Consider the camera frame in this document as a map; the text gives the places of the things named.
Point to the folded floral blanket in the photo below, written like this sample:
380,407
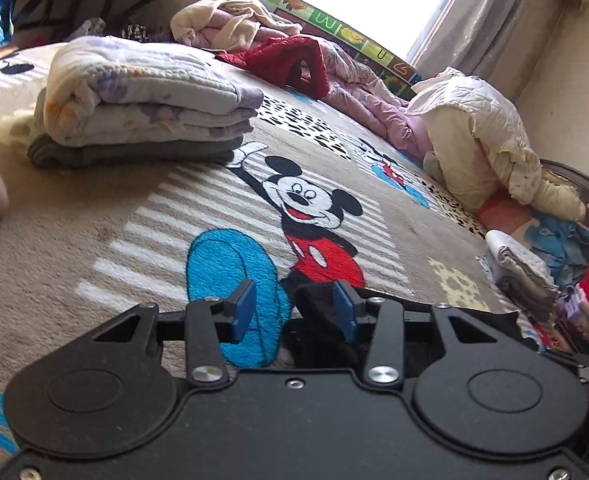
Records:
139,90

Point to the folded white quilted garment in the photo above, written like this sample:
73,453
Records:
516,260

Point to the red garment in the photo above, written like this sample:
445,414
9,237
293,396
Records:
284,60

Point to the cream padded jacket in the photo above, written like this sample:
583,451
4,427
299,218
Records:
479,130

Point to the white plastic bag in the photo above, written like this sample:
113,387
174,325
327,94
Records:
89,26

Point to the cream fleece blanket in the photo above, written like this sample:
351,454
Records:
224,22

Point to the black pants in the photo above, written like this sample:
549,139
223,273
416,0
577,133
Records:
319,327

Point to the cream dotted pillow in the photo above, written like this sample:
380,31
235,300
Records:
7,132

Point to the black white patterned cloth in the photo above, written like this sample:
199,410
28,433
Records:
135,31

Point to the colourful alphabet play mat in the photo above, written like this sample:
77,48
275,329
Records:
324,17

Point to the blue printed cloth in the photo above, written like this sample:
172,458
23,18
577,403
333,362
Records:
559,247

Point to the pink quilt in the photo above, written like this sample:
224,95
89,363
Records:
374,110

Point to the salmon pink pillow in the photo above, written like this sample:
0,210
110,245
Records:
504,215

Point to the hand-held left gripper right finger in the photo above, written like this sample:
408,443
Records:
345,310

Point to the grey curtain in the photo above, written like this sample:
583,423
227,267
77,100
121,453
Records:
489,15

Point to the folded grey blanket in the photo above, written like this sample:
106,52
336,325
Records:
124,153

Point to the cartoon printed blanket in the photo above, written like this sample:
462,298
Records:
124,240

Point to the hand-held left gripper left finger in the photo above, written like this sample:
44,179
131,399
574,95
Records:
244,310

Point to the folded grey garment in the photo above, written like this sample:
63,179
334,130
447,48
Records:
534,305

